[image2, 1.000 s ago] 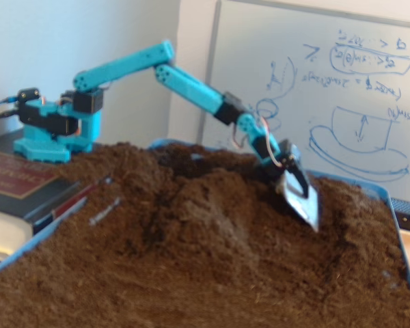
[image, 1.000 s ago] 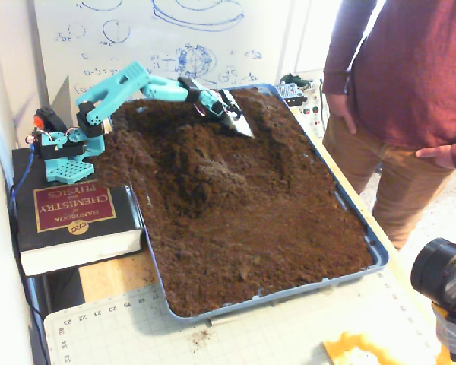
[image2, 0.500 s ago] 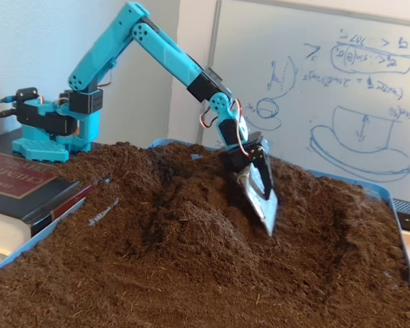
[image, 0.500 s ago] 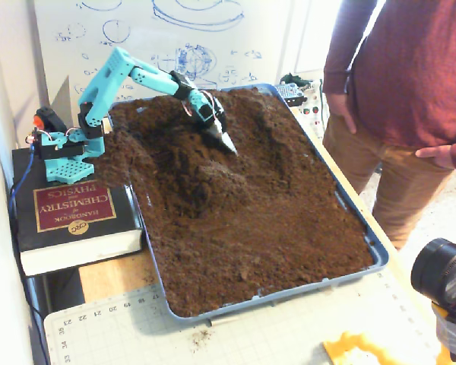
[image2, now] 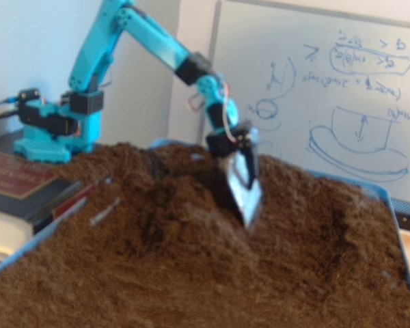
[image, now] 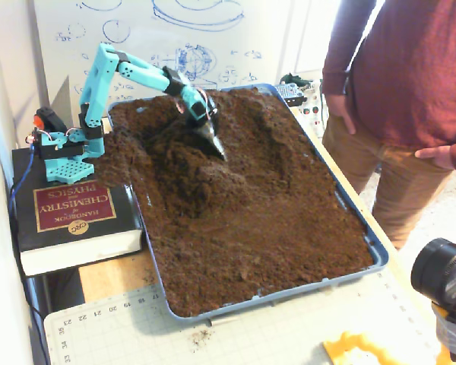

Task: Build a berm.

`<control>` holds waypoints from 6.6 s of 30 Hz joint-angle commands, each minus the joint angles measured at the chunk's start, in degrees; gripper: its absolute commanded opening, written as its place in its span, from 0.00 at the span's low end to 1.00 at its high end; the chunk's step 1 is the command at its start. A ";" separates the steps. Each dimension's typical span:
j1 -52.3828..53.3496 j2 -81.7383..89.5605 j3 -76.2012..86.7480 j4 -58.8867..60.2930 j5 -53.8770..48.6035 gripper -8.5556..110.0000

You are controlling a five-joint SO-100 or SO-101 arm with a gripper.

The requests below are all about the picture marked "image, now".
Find silver blade gripper finger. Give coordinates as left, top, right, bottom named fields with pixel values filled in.
left=195, top=123, right=228, bottom=161

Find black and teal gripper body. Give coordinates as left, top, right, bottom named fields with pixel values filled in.
left=182, top=88, right=214, bottom=131

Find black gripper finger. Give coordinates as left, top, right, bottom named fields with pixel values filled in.
left=207, top=97, right=220, bottom=137

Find blue tray of brown soil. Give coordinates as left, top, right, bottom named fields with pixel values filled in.
left=94, top=87, right=375, bottom=319

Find person's right forearm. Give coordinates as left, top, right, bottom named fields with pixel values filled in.
left=321, top=22, right=369, bottom=99

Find person's right hand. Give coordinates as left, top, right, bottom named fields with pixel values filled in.
left=325, top=94, right=358, bottom=137

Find person's left hand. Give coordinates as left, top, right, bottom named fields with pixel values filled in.
left=414, top=145, right=456, bottom=173

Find black vented electronics box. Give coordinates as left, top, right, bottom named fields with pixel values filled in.
left=275, top=82, right=307, bottom=106

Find whiteboard with blue drawings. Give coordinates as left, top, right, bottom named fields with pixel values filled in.
left=32, top=0, right=293, bottom=111

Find green object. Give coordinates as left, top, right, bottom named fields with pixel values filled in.
left=280, top=72, right=312, bottom=87

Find panel with red buttons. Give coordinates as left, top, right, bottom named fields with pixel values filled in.
left=299, top=81, right=328, bottom=138

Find black chemistry handbook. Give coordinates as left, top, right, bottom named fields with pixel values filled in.
left=11, top=144, right=144, bottom=277

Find black servo with orange disc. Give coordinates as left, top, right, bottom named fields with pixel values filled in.
left=33, top=107, right=68, bottom=134

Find grey metal strip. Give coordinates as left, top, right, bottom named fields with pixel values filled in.
left=207, top=314, right=248, bottom=327

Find spilled soil crumbs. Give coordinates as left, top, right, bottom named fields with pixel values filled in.
left=192, top=329, right=214, bottom=348

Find grey gridded cutting mat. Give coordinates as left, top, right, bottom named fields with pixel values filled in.
left=43, top=265, right=442, bottom=365

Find person in maroon shirt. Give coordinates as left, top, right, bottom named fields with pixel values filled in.
left=321, top=0, right=456, bottom=250

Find blue plastic tray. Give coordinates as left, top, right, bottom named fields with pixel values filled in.
left=106, top=82, right=390, bottom=324

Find yellow printed plastic part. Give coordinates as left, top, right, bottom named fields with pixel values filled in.
left=322, top=330, right=453, bottom=365

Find blue cable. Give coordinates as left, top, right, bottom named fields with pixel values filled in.
left=8, top=150, right=37, bottom=214

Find black cable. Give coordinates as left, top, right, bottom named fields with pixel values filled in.
left=8, top=182, right=50, bottom=365

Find black camera lens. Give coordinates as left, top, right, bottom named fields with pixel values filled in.
left=410, top=237, right=456, bottom=305

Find grey camera mount block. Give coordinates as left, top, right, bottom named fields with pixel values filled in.
left=431, top=292, right=456, bottom=364

